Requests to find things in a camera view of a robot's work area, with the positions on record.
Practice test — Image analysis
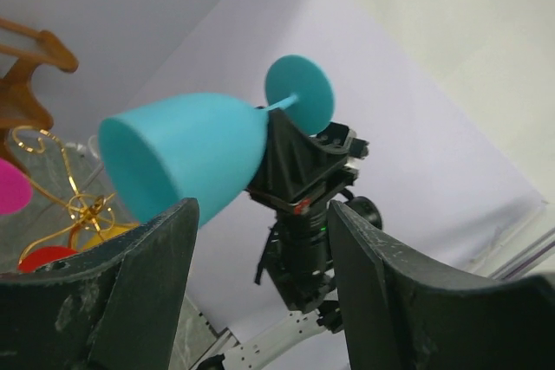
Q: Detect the pink wine glass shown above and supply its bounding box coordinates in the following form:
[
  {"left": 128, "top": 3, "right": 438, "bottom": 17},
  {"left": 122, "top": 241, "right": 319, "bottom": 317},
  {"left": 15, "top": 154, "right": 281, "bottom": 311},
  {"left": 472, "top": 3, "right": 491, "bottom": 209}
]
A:
[{"left": 0, "top": 159, "right": 33, "bottom": 215}]

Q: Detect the red wine glass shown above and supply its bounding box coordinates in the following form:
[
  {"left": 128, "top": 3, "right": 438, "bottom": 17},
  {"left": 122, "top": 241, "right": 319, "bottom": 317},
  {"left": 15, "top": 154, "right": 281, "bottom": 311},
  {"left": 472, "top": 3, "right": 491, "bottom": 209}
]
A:
[{"left": 17, "top": 245, "right": 77, "bottom": 273}]

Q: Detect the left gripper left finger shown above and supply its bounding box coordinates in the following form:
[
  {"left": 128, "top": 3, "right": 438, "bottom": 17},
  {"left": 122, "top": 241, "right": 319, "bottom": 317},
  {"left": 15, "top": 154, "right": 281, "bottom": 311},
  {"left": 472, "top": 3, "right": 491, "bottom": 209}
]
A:
[{"left": 1, "top": 198, "right": 199, "bottom": 369}]

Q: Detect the blue wine glass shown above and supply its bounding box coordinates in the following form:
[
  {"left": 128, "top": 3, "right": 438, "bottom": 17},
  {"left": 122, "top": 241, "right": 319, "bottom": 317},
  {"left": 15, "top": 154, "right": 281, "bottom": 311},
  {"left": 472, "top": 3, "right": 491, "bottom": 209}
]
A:
[{"left": 98, "top": 55, "right": 335, "bottom": 225}]

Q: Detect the wooden shelf rack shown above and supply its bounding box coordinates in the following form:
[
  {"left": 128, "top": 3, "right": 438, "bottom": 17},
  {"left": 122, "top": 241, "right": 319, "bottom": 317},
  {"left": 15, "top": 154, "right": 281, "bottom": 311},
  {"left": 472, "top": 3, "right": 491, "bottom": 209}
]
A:
[{"left": 1, "top": 18, "right": 79, "bottom": 173}]

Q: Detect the frosted clear tall glass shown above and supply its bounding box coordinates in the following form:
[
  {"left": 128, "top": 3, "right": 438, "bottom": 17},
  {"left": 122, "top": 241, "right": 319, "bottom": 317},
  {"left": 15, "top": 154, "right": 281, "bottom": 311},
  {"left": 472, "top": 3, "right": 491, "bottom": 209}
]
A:
[{"left": 87, "top": 135, "right": 103, "bottom": 168}]

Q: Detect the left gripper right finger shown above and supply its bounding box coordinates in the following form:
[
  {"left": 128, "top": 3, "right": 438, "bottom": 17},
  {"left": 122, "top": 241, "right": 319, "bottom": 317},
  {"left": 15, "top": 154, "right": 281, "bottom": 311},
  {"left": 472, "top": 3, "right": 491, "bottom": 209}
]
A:
[{"left": 328, "top": 201, "right": 554, "bottom": 369}]

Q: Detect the yellow wine glass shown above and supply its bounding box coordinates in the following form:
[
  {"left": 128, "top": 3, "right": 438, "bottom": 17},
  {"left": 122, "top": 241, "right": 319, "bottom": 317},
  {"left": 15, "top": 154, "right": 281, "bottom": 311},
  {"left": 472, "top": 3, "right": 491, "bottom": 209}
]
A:
[{"left": 81, "top": 223, "right": 138, "bottom": 251}]

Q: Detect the gold wine glass rack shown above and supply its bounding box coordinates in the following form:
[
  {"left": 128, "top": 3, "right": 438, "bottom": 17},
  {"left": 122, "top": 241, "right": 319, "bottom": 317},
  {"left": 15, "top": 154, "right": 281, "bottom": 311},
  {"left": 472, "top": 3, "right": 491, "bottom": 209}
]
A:
[{"left": 10, "top": 126, "right": 115, "bottom": 264}]

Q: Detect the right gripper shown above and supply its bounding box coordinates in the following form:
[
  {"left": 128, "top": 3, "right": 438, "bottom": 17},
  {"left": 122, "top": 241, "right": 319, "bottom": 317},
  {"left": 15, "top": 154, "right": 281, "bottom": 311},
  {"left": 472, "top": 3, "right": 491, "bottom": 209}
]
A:
[{"left": 246, "top": 109, "right": 369, "bottom": 214}]

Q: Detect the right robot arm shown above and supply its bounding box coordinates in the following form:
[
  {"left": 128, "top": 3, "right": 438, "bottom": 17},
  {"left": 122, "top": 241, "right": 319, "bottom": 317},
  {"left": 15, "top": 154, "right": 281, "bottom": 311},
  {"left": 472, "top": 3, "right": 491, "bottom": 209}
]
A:
[{"left": 196, "top": 109, "right": 382, "bottom": 369}]

